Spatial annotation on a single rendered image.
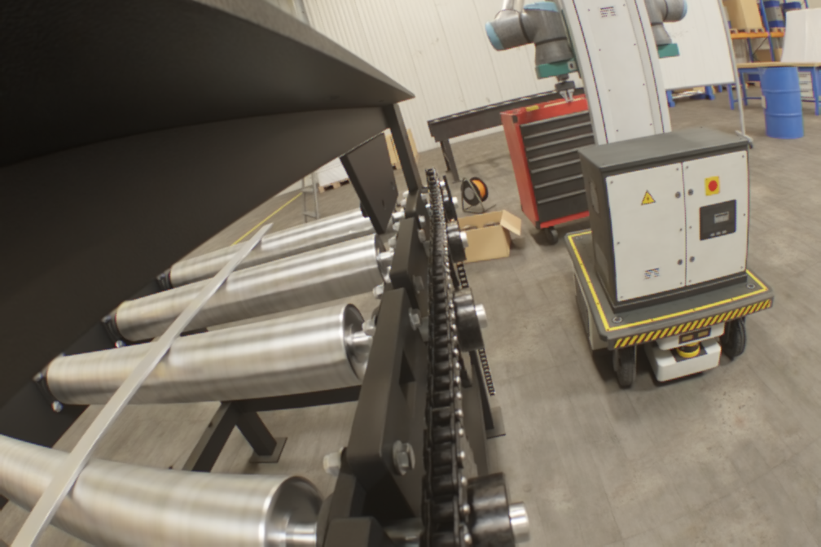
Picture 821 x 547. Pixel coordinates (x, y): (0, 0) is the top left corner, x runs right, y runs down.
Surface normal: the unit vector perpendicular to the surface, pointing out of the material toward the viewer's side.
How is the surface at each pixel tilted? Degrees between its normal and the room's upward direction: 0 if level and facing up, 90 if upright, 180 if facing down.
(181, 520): 25
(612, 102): 90
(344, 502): 0
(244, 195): 90
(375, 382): 0
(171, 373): 59
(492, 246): 90
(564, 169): 90
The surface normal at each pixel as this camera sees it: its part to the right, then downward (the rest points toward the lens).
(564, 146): -0.05, 0.33
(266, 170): 0.96, -0.25
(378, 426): -0.28, -0.91
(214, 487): -0.26, -0.96
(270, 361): -0.18, -0.18
